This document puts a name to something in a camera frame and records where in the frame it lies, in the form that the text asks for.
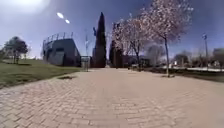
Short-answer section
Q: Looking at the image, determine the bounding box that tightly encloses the green grass lawn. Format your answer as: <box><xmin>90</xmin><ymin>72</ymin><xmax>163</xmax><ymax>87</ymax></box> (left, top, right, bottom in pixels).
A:
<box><xmin>0</xmin><ymin>58</ymin><xmax>84</xmax><ymax>90</ymax></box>

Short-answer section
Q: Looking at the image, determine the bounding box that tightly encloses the pink blossoming tree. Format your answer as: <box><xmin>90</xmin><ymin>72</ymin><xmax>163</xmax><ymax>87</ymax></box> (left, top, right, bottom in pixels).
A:
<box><xmin>111</xmin><ymin>17</ymin><xmax>150</xmax><ymax>72</ymax></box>
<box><xmin>139</xmin><ymin>0</ymin><xmax>194</xmax><ymax>78</ymax></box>

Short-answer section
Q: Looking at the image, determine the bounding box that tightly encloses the lamp pole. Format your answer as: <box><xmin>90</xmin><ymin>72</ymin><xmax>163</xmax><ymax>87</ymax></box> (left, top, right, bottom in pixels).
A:
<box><xmin>201</xmin><ymin>32</ymin><xmax>210</xmax><ymax>70</ymax></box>

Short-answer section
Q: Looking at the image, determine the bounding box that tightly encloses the green leafy tree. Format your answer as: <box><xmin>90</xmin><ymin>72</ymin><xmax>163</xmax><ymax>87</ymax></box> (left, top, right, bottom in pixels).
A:
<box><xmin>3</xmin><ymin>36</ymin><xmax>30</xmax><ymax>65</ymax></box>

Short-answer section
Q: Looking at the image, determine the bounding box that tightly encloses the red brick path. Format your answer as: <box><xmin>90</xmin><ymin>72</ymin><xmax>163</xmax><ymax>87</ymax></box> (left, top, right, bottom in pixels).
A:
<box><xmin>0</xmin><ymin>67</ymin><xmax>224</xmax><ymax>128</ymax></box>

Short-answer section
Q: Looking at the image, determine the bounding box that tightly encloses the grey building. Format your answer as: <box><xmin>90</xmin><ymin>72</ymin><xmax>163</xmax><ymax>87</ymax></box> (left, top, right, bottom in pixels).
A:
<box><xmin>41</xmin><ymin>32</ymin><xmax>82</xmax><ymax>68</ymax></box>

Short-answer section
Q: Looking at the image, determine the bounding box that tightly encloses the tall dark cypress tree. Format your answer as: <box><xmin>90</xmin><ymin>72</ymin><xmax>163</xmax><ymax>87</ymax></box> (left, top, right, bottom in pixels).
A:
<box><xmin>92</xmin><ymin>12</ymin><xmax>108</xmax><ymax>69</ymax></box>

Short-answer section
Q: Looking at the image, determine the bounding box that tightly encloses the grass verge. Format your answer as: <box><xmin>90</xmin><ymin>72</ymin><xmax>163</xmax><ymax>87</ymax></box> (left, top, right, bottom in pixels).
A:
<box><xmin>143</xmin><ymin>67</ymin><xmax>224</xmax><ymax>84</ymax></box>

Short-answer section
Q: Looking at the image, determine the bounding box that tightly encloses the sign board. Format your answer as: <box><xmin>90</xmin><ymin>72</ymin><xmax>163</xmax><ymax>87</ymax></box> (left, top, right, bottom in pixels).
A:
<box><xmin>80</xmin><ymin>55</ymin><xmax>91</xmax><ymax>72</ymax></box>

